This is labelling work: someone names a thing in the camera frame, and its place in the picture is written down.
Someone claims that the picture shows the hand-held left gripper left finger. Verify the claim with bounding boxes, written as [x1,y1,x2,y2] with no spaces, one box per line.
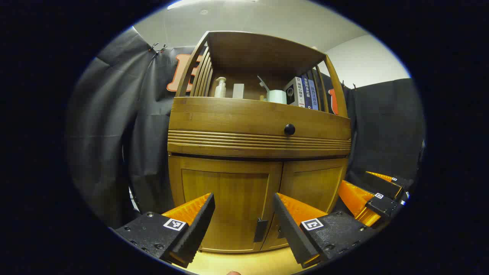
[114,193,215,268]

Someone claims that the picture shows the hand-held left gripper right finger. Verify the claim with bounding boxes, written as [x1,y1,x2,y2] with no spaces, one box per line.
[273,193,377,269]

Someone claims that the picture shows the wooden cabinet door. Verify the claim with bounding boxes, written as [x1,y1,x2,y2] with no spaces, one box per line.
[261,159,348,251]
[168,156,283,254]

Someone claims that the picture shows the wooden double-door shoe cabinet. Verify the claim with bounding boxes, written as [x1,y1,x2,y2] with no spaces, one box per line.
[167,31,352,254]

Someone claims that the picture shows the wooden cabinet drawer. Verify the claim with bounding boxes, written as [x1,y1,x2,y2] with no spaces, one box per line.
[167,97,352,159]

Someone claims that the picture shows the blue book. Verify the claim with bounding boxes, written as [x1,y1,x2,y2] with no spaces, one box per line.
[301,74,311,108]
[308,78,319,110]

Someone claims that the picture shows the black backdrop cloth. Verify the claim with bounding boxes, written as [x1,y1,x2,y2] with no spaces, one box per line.
[66,27,425,230]

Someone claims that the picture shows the white cup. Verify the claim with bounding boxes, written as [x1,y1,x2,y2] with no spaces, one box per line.
[267,90,287,104]

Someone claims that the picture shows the white pump bottle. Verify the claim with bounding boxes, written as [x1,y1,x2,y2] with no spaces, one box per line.
[214,77,227,98]

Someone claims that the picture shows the black left door handle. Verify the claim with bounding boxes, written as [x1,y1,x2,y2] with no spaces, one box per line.
[254,218,269,243]

